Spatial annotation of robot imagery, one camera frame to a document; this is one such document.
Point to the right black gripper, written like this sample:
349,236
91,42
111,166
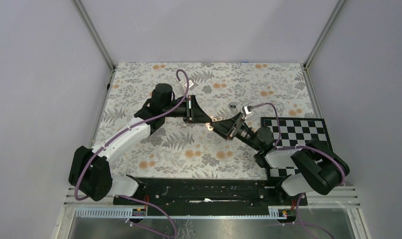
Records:
224,127

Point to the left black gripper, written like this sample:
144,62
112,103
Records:
194,113

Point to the pink round small object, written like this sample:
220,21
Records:
208,125

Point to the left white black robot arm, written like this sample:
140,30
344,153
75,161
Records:
90,172

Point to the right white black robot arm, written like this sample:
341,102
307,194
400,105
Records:
297,150

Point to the small grey metal block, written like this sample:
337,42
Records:
233,105

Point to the floral patterned table mat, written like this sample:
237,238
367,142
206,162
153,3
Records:
180,150

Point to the black white checkerboard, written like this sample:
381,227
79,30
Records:
298,131

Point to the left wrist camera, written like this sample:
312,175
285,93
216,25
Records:
187,85

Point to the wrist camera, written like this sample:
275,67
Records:
247,111
187,85

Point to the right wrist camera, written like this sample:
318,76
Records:
247,111

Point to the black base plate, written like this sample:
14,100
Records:
215,197

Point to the left aluminium frame post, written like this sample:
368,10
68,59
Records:
86,19

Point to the aluminium frame post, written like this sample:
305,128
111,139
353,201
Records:
86,19
324,32

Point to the right aluminium frame post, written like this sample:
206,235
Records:
324,32

